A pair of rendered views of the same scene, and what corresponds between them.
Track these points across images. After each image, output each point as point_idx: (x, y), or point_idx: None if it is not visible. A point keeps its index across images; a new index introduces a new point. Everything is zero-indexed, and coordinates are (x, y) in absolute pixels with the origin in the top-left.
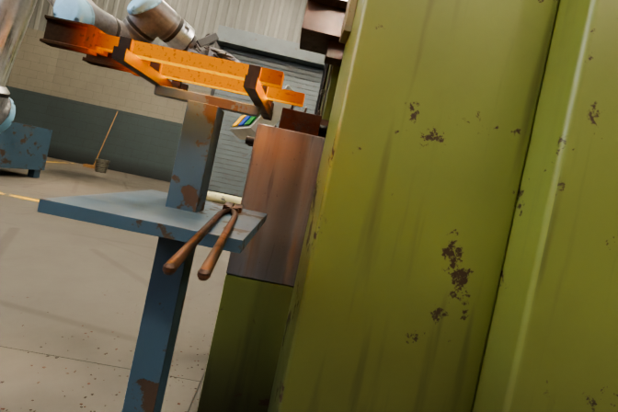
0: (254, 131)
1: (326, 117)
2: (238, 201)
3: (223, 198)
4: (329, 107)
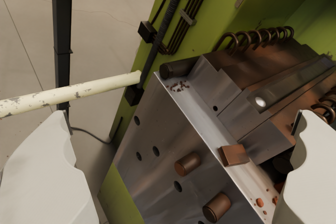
0: None
1: (248, 1)
2: (71, 98)
3: (45, 103)
4: None
